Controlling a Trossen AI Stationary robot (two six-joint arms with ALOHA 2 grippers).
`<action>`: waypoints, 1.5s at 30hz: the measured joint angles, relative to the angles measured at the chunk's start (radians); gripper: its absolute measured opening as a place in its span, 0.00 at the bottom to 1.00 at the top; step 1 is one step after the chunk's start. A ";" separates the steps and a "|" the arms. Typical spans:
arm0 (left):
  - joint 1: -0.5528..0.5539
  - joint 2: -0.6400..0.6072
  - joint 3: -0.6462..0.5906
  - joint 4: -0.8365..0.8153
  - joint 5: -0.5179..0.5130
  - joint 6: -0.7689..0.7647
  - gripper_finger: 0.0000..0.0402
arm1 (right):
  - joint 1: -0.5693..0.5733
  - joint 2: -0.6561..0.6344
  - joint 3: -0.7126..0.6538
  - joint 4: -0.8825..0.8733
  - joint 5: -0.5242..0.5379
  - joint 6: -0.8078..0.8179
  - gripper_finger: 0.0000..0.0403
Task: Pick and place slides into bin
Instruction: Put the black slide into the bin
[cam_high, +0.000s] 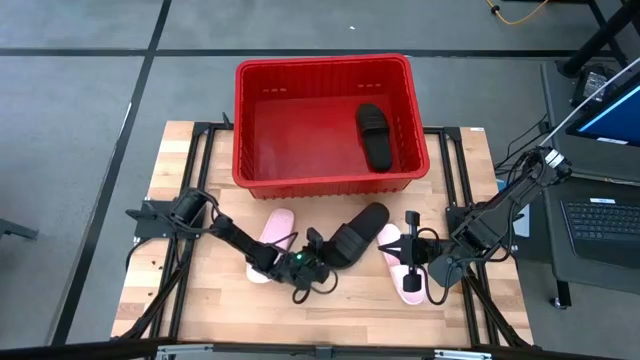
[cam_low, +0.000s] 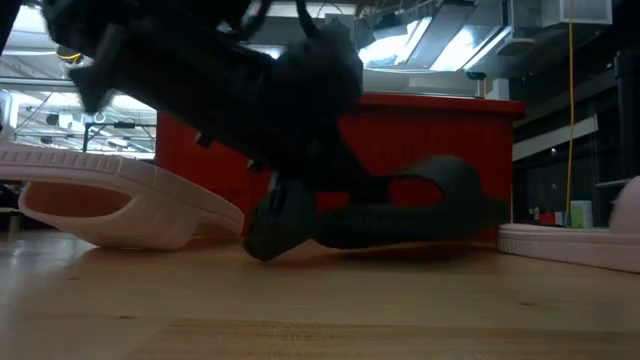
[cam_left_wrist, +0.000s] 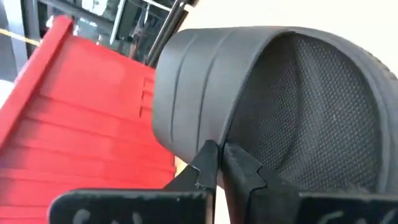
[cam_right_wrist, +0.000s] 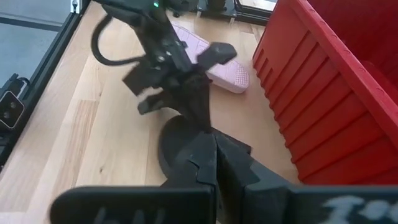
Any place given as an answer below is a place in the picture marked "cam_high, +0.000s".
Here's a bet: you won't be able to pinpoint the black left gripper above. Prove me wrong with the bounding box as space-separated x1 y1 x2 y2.
272 242 347 292

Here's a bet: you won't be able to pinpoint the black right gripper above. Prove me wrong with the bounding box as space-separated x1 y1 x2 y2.
377 210 432 275

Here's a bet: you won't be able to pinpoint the black slide sandal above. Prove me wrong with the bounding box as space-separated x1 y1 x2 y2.
355 103 394 174
319 201 391 270

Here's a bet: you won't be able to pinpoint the pink slide sandal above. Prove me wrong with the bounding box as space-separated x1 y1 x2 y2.
245 207 296 285
375 223 426 306

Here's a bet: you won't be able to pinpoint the red plastic bin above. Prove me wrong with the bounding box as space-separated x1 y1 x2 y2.
231 53 431 200

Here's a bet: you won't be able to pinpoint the black desk caster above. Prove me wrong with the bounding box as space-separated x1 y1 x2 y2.
548 279 572 310

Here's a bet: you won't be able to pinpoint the dark grey laptop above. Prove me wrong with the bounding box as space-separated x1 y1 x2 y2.
547 174 640 296

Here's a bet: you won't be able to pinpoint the grey desk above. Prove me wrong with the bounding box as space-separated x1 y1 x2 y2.
539 58 640 309

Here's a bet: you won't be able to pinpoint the black power adapter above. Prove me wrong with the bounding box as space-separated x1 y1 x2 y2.
571 63 619 107

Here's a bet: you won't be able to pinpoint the monitor with blue screen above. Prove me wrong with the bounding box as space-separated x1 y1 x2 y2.
565 74 640 147

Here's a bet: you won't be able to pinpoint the black stand leg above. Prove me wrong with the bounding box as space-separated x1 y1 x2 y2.
557 0 640 79

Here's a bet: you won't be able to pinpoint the black chair foot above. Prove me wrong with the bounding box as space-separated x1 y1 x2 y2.
0 218 40 242

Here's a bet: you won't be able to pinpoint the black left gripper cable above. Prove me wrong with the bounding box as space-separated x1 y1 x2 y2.
292 269 340 305

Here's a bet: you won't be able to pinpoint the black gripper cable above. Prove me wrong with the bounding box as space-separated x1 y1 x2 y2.
292 269 340 305
422 227 454 307

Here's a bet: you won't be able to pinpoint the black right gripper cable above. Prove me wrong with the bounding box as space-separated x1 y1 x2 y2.
422 227 454 307

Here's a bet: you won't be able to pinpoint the black aluminium frame rails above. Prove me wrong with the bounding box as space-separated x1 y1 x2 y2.
112 121 236 346
424 126 534 349

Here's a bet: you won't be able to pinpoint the white cable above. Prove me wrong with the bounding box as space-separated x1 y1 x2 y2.
538 57 640 147

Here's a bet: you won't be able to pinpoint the yellow cable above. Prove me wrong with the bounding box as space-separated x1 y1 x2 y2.
484 0 551 26

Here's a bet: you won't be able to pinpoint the black frame crossbar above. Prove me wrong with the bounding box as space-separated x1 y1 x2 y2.
0 337 640 360

